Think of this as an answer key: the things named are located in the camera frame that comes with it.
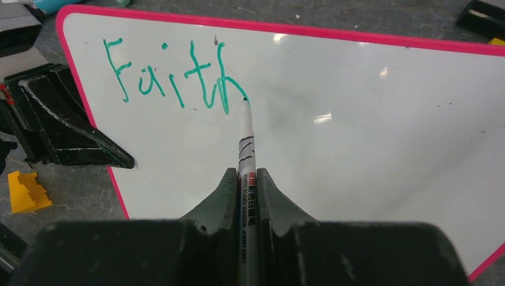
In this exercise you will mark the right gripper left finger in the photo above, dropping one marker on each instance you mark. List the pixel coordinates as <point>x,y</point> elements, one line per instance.
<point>217,211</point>

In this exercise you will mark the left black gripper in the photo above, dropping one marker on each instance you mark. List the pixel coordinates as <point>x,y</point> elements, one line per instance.
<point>43,109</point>

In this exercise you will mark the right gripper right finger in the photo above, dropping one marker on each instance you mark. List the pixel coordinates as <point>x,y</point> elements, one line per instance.
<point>277,212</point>

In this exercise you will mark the green whiteboard marker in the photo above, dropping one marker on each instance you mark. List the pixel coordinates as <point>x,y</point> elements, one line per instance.
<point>248,264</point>

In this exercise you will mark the pink framed whiteboard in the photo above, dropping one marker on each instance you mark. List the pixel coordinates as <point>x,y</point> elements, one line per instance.
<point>351,125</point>

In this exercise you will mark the yellow plastic wedge block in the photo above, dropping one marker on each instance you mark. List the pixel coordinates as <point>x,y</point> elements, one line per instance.
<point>26,194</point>

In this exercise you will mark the blue toy tube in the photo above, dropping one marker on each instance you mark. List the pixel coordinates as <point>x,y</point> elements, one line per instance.
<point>52,6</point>

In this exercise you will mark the mint green toy tube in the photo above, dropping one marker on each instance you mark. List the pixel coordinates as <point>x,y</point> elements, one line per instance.
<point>122,3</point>

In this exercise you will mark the yellow rectangular block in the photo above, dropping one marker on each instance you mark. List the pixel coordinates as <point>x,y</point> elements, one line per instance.
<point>497,41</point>

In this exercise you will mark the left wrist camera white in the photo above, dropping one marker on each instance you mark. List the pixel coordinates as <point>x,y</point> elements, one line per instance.
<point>19,28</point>

